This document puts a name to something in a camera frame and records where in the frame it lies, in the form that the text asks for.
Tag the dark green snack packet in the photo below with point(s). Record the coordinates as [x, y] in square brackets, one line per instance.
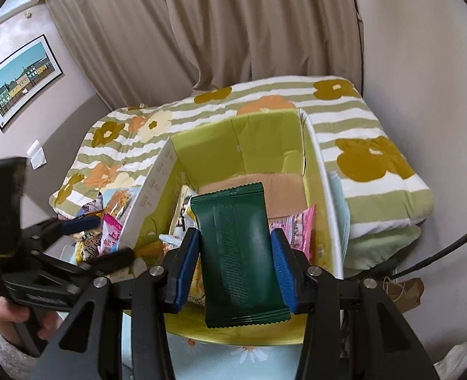
[238, 274]

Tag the green cardboard storage box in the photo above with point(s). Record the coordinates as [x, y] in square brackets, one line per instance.
[276, 148]

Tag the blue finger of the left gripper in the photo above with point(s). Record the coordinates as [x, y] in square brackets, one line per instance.
[111, 262]
[85, 223]

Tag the left hand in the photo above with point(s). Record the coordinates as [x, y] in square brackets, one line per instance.
[10, 314]

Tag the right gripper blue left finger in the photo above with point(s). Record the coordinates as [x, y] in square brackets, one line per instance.
[180, 264]

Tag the pink snack packet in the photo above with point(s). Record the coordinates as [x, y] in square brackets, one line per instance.
[298, 229]

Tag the white wall switch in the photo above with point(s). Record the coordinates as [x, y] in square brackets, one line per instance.
[36, 155]

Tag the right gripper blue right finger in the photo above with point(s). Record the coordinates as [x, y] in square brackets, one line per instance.
[289, 265]

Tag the striped floral blanket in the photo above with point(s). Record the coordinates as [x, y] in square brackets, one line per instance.
[382, 190]

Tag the light green pillow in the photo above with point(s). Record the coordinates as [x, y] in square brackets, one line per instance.
[366, 252]

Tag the beige curtain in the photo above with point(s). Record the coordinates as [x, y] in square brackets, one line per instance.
[158, 51]

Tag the brown paper bag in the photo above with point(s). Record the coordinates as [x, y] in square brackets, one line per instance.
[405, 295]

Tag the white sleeve forearm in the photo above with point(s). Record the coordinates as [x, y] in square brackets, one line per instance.
[15, 363]

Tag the blue daisy tablecloth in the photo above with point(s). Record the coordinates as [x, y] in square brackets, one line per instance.
[195, 357]

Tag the framed building picture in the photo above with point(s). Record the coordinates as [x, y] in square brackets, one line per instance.
[25, 73]

